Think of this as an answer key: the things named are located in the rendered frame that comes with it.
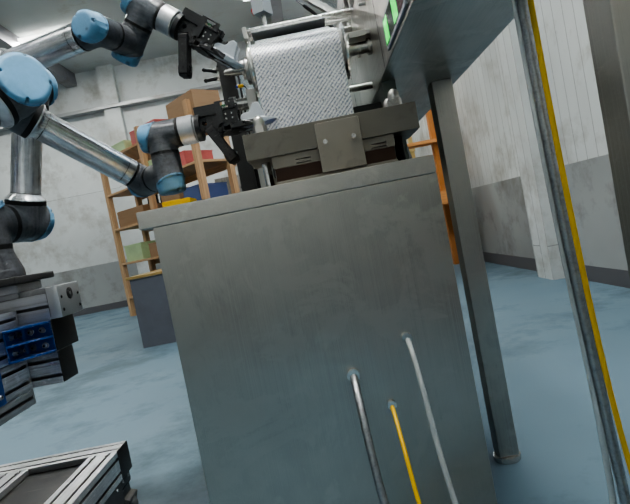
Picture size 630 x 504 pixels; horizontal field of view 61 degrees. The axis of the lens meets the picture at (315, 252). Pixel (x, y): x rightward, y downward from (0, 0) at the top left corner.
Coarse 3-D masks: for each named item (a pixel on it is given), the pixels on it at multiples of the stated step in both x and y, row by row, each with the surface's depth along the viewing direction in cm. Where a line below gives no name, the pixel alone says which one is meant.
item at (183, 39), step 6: (180, 36) 141; (186, 36) 141; (180, 42) 141; (186, 42) 141; (180, 48) 142; (186, 48) 142; (180, 54) 142; (186, 54) 142; (180, 60) 142; (186, 60) 142; (180, 66) 142; (186, 66) 142; (180, 72) 142; (186, 72) 142; (186, 78) 145
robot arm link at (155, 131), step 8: (168, 120) 139; (144, 128) 138; (152, 128) 138; (160, 128) 138; (168, 128) 137; (176, 128) 137; (144, 136) 138; (152, 136) 138; (160, 136) 138; (168, 136) 138; (176, 136) 138; (144, 144) 138; (152, 144) 138; (160, 144) 138; (168, 144) 138; (176, 144) 140; (144, 152) 141; (152, 152) 138
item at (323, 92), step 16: (336, 64) 139; (272, 80) 140; (288, 80) 140; (304, 80) 140; (320, 80) 140; (336, 80) 140; (272, 96) 140; (288, 96) 140; (304, 96) 140; (320, 96) 140; (336, 96) 140; (272, 112) 140; (288, 112) 140; (304, 112) 140; (320, 112) 140; (336, 112) 140; (352, 112) 140; (272, 128) 140
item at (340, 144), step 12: (336, 120) 119; (348, 120) 119; (324, 132) 119; (336, 132) 119; (348, 132) 119; (360, 132) 119; (324, 144) 119; (336, 144) 119; (348, 144) 119; (360, 144) 119; (324, 156) 119; (336, 156) 119; (348, 156) 119; (360, 156) 119; (324, 168) 119; (336, 168) 119; (348, 168) 121
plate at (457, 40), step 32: (384, 0) 115; (416, 0) 91; (448, 0) 94; (480, 0) 97; (416, 32) 107; (448, 32) 111; (480, 32) 116; (352, 64) 197; (384, 64) 130; (416, 64) 131; (448, 64) 137; (352, 96) 219; (416, 96) 169
